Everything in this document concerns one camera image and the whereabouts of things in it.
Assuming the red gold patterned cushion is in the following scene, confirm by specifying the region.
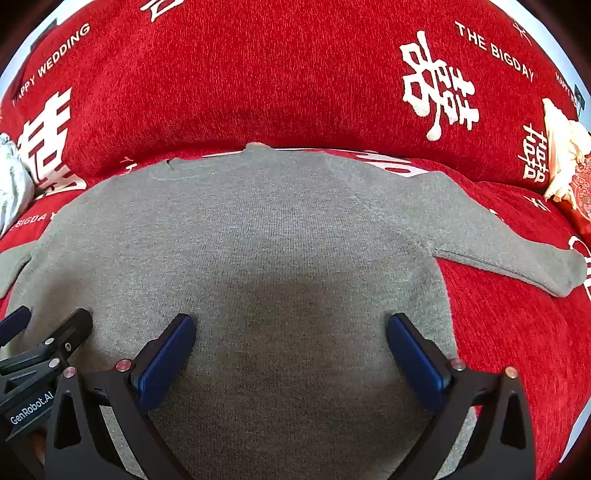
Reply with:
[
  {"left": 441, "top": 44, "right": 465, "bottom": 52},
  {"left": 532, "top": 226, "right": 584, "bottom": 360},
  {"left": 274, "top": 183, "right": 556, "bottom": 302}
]
[{"left": 566, "top": 154, "right": 591, "bottom": 234}]

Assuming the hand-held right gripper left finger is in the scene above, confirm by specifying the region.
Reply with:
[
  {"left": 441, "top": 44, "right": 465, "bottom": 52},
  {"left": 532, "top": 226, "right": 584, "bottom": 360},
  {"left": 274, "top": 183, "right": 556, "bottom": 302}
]
[{"left": 44, "top": 313, "right": 198, "bottom": 480}]

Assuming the cream tasselled cloth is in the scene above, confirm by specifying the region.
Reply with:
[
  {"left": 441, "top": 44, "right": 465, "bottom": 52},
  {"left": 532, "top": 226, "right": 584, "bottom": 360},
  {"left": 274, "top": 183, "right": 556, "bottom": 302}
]
[{"left": 541, "top": 98, "right": 591, "bottom": 205}]

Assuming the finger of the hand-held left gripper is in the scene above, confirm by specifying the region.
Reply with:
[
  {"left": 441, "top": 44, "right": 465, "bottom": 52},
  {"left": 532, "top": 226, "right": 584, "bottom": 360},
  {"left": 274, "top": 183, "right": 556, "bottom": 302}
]
[
  {"left": 28, "top": 308, "right": 94, "bottom": 366},
  {"left": 0, "top": 305, "right": 33, "bottom": 348}
]

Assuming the grey knit sweater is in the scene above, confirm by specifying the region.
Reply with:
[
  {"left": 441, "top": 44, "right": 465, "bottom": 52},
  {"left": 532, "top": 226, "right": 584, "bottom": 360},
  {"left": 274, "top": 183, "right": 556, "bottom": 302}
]
[{"left": 0, "top": 143, "right": 589, "bottom": 480}]

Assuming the red printed sofa cover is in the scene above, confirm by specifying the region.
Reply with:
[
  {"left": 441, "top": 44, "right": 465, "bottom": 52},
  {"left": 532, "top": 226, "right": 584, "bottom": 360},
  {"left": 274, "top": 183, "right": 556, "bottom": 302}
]
[{"left": 0, "top": 0, "right": 591, "bottom": 480}]

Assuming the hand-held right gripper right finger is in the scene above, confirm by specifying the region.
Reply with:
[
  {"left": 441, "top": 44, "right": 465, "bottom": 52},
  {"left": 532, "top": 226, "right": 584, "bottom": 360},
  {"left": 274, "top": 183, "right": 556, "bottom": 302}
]
[{"left": 386, "top": 313, "right": 536, "bottom": 480}]

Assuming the white floral cloth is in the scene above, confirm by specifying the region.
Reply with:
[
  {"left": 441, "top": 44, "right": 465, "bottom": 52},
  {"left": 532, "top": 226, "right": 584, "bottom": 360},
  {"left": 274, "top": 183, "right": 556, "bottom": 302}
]
[{"left": 0, "top": 133, "right": 36, "bottom": 238}]

